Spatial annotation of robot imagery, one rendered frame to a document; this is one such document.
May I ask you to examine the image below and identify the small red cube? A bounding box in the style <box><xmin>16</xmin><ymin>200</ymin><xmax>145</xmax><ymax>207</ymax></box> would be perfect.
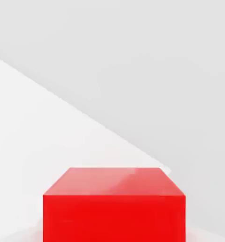
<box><xmin>42</xmin><ymin>167</ymin><xmax>186</xmax><ymax>242</ymax></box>

